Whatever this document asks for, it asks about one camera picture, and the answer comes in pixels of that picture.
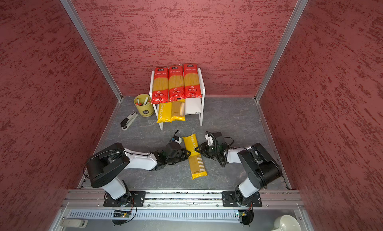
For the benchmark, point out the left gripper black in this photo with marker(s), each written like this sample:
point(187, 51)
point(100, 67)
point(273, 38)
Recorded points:
point(185, 154)

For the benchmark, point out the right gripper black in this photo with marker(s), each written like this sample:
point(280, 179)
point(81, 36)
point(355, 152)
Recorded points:
point(203, 151)

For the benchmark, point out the yellow pasta package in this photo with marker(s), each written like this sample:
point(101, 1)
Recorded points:
point(164, 112)
point(195, 159)
point(178, 110)

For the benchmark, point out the red spaghetti package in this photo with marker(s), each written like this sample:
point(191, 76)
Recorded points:
point(176, 83)
point(191, 81)
point(160, 89)

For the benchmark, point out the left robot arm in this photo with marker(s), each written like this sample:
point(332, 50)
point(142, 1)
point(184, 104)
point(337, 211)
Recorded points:
point(104, 167)

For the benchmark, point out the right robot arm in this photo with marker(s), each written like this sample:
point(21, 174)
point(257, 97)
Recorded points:
point(259, 166)

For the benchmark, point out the white two-tier shelf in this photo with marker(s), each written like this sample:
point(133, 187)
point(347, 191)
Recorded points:
point(192, 105)

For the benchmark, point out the yellow pen holder cup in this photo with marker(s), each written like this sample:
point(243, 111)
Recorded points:
point(143, 105)

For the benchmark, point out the black grey stapler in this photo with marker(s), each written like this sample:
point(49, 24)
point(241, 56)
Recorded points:
point(127, 122)

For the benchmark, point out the white mug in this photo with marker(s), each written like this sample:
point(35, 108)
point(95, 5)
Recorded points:
point(286, 223)

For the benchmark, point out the white remote device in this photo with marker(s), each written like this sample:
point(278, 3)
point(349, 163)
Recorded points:
point(74, 223)

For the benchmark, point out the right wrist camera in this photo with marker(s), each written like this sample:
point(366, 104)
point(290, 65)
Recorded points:
point(211, 141)

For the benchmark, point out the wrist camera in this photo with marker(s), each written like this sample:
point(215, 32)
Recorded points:
point(176, 139)
point(211, 141)

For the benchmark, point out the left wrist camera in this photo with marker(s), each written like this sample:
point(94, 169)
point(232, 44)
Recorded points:
point(176, 139)

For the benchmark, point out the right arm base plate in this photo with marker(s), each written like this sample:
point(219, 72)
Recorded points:
point(235, 199)

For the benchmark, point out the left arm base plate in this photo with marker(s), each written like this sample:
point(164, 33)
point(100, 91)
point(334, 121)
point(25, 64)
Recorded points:
point(133, 199)

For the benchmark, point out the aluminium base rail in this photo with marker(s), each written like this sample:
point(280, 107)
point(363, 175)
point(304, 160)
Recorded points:
point(174, 205)

